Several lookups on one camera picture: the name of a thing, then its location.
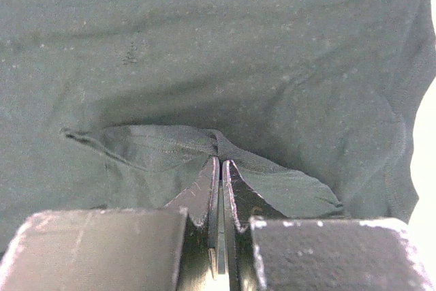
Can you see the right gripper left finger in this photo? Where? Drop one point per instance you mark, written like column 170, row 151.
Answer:
column 201, row 199

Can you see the black t-shirt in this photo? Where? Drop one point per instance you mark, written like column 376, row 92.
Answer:
column 118, row 103

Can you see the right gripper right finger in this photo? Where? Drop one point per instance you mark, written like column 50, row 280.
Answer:
column 240, row 203

